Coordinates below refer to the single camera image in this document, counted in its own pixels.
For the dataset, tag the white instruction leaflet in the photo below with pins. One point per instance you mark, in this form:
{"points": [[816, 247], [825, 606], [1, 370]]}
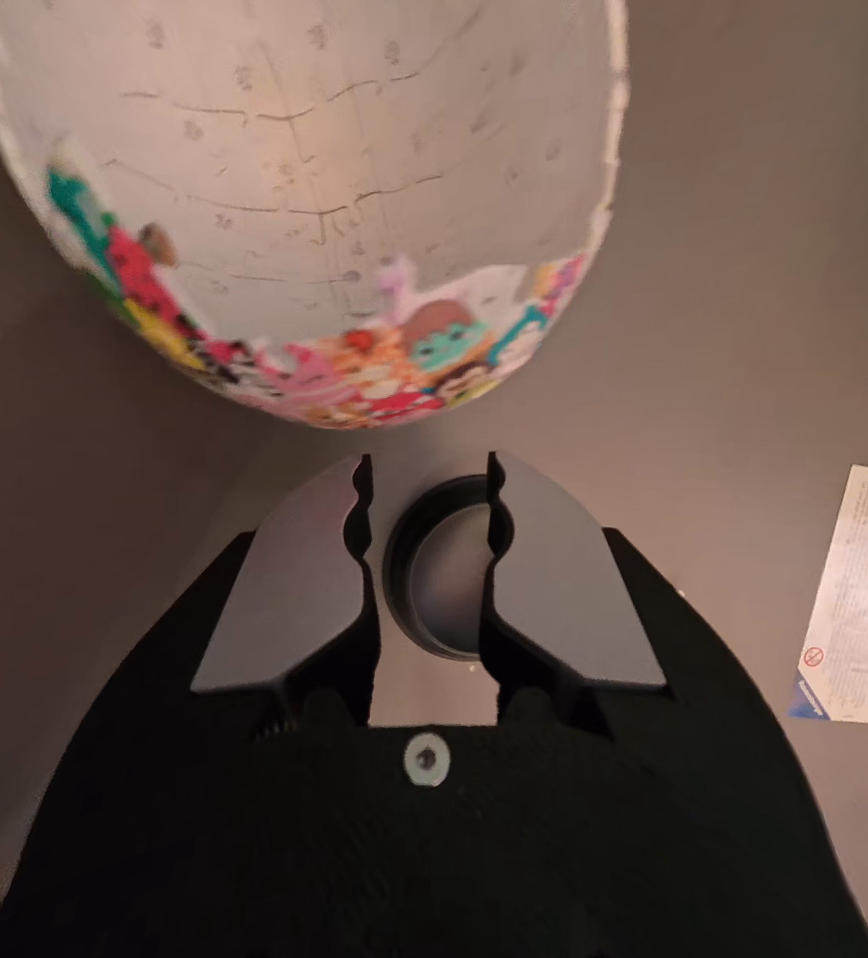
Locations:
{"points": [[860, 599]]}

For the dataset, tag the black round ball stand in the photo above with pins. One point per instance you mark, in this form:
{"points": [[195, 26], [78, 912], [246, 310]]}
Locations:
{"points": [[404, 569]]}

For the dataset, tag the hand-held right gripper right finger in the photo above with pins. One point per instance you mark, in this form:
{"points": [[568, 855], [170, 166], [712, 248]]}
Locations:
{"points": [[576, 599]]}

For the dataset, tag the colourful cartoon puzzle ball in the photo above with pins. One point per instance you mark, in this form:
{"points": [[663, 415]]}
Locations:
{"points": [[291, 150]]}

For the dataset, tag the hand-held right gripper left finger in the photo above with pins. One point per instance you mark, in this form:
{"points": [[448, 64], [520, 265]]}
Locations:
{"points": [[284, 599]]}

